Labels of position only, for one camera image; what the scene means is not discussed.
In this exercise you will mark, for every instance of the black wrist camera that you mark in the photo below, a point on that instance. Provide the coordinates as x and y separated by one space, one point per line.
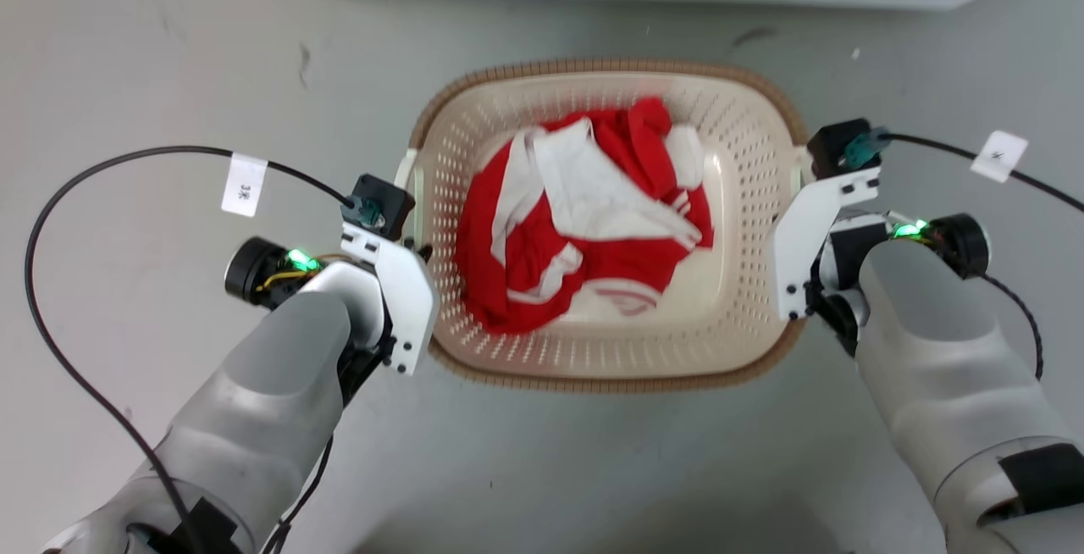
838 147
381 202

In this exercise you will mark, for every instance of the white right camera bracket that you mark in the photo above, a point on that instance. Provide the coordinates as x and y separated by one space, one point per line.
804 240

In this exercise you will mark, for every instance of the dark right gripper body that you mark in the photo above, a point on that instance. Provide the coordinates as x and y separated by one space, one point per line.
838 317

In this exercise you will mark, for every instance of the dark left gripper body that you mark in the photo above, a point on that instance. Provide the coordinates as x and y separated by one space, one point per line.
366 368

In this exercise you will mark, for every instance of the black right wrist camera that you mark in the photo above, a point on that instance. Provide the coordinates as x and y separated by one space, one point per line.
838 147

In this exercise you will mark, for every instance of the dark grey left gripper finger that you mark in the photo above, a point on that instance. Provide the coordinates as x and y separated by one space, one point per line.
421 252

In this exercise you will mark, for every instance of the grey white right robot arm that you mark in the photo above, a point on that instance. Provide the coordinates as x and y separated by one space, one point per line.
948 368

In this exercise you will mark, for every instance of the white camera bracket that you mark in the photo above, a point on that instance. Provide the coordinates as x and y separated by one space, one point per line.
804 240
406 300

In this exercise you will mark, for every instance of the white left camera bracket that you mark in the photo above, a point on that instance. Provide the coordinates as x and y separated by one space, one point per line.
406 300

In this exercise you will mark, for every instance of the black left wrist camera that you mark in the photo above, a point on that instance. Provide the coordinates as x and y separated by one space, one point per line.
381 202

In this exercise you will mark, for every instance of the beige perforated plastic laundry basket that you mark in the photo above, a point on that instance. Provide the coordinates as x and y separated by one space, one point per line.
745 198

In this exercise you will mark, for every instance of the red and white garment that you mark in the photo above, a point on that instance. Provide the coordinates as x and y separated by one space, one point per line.
593 257

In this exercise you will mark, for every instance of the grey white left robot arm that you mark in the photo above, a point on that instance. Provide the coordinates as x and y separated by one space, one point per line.
271 401

